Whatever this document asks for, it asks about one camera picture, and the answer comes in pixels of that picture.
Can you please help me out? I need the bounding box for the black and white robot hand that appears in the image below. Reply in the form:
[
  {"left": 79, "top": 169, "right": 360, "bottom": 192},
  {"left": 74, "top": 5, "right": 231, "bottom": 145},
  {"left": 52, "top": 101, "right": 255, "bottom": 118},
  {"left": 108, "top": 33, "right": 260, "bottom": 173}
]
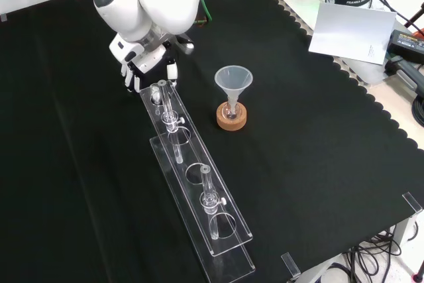
[{"left": 109, "top": 32, "right": 182, "bottom": 94}]

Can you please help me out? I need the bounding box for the clear plastic funnel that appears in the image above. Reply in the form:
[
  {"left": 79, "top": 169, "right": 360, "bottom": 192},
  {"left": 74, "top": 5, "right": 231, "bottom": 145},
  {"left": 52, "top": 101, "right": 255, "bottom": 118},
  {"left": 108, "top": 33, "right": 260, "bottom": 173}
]
[{"left": 214, "top": 66, "right": 254, "bottom": 112}]

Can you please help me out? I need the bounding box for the clear acrylic funnel stand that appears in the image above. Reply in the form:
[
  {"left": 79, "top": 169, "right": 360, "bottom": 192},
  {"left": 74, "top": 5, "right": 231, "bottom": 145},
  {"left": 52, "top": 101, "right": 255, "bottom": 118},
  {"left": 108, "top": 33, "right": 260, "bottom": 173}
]
[{"left": 138, "top": 79, "right": 257, "bottom": 283}]

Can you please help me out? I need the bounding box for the small round-bottom glass flask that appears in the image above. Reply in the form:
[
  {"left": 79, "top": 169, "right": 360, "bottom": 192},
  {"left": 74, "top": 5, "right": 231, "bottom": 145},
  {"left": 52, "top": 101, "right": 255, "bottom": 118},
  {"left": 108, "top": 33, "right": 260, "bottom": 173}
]
[{"left": 222, "top": 99, "right": 243, "bottom": 122}]

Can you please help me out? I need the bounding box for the black bench cloth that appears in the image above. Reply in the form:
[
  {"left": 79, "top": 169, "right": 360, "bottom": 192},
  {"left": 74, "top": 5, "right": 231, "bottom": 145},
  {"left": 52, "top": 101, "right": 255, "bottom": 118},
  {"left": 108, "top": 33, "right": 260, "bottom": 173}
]
[{"left": 0, "top": 0, "right": 424, "bottom": 283}]

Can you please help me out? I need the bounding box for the white paper sheet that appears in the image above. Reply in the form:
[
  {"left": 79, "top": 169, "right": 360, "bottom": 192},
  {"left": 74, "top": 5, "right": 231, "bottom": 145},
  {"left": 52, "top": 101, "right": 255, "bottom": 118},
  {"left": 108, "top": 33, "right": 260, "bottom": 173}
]
[{"left": 307, "top": 1, "right": 398, "bottom": 66}]

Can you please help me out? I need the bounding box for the clear cloth clip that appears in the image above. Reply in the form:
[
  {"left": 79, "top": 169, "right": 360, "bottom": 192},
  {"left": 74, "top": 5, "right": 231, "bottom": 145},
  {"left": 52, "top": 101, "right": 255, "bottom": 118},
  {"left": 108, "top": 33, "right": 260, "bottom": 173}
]
[
  {"left": 280, "top": 252, "right": 301, "bottom": 280},
  {"left": 401, "top": 191, "right": 424, "bottom": 215}
]

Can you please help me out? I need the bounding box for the grey and black plug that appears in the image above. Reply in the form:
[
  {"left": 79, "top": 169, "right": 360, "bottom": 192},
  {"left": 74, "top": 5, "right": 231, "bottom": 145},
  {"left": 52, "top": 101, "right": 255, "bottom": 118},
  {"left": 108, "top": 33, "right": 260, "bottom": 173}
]
[{"left": 385, "top": 55, "right": 424, "bottom": 95}]

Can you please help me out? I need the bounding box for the black power adapter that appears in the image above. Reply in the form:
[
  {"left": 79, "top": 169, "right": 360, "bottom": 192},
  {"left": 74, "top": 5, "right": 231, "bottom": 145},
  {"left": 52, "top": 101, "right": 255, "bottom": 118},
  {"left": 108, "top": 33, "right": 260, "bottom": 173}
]
[{"left": 387, "top": 28, "right": 424, "bottom": 64}]

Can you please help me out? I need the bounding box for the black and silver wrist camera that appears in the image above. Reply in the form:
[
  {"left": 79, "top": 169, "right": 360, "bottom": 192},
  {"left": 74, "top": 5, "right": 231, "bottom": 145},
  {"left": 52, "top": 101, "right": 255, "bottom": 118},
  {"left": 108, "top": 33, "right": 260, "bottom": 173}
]
[{"left": 176, "top": 33, "right": 196, "bottom": 56}]

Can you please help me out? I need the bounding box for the green cable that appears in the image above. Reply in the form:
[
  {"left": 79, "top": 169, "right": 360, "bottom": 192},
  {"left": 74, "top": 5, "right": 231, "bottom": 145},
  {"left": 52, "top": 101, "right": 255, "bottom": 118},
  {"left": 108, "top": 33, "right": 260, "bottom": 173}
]
[{"left": 197, "top": 0, "right": 215, "bottom": 27}]

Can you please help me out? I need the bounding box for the cork ring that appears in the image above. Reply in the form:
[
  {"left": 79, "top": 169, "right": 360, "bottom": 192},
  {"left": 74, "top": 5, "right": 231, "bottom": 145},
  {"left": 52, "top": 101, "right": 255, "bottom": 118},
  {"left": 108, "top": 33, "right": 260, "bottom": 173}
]
[{"left": 216, "top": 101, "right": 248, "bottom": 131}]

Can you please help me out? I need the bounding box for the pale base plate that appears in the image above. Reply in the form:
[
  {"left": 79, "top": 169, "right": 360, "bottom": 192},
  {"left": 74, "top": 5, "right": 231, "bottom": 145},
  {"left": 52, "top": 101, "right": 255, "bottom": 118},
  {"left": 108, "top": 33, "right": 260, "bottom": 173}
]
[{"left": 276, "top": 0, "right": 399, "bottom": 86}]

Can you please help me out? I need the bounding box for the red and black cable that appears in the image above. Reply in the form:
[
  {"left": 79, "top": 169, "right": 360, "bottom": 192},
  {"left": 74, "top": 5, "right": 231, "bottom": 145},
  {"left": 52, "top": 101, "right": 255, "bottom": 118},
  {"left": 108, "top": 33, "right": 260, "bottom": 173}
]
[{"left": 403, "top": 0, "right": 424, "bottom": 37}]

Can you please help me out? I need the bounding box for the black cable bundle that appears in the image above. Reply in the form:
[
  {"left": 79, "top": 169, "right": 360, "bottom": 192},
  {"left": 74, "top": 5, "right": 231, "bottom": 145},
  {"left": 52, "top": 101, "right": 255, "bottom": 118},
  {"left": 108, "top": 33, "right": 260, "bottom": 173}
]
[{"left": 341, "top": 223, "right": 424, "bottom": 283}]

